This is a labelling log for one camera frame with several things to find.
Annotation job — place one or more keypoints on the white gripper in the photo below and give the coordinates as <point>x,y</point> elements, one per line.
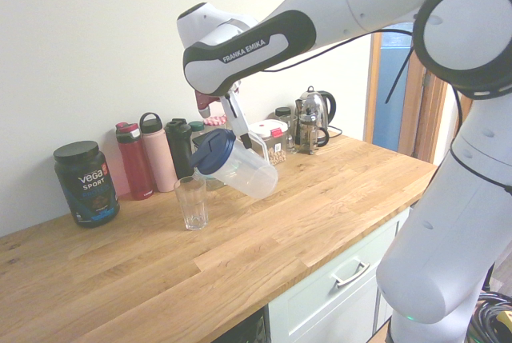
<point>236,113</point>

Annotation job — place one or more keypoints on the clear pitcher with blue lid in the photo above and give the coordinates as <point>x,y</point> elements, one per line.
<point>240,169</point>

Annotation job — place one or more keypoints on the clear faceted drinking glass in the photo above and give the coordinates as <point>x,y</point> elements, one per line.
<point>193,203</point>

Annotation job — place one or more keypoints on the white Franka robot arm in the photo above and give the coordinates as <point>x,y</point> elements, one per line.
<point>420,127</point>

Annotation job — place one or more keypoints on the red water bottle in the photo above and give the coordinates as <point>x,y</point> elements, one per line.
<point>134,163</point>

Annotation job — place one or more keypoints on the food container with red clips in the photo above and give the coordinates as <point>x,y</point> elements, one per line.
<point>272,143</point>

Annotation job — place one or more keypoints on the jar with red checkered lid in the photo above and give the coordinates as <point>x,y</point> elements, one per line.
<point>215,121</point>

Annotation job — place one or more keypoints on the glass jar with black lid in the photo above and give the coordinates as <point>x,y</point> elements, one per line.
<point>289,131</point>

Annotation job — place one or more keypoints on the jar with green lid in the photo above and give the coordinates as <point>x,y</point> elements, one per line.
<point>197,129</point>

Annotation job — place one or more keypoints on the glass French press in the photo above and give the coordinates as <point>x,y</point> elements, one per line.
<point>310,131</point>

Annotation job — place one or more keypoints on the black shaker bottle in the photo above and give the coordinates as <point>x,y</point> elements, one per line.
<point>179,147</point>

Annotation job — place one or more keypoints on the stainless steel electric kettle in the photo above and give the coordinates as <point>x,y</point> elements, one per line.
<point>320,105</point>

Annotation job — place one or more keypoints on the pink insulated bottle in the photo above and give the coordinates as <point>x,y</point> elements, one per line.
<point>158,155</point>

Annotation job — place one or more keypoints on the black Vega protein tub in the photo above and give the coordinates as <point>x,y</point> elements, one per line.
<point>86,187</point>

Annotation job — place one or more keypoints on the pale green cabinet drawer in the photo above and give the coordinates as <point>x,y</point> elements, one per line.
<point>320,303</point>

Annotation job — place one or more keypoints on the maroon wrist camera mount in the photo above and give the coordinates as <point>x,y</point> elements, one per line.
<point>203,103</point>

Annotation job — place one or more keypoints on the wooden door frame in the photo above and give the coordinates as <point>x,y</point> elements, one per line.
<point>416,119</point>

